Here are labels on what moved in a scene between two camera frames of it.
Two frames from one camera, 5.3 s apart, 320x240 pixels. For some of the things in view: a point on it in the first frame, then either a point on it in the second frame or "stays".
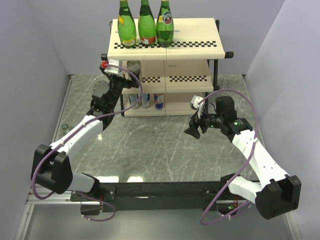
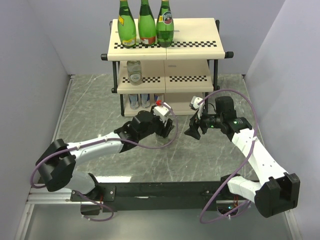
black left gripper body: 117,85 -> 158,126
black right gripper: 192,130 stays
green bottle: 164,25 stays
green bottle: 146,24 stays
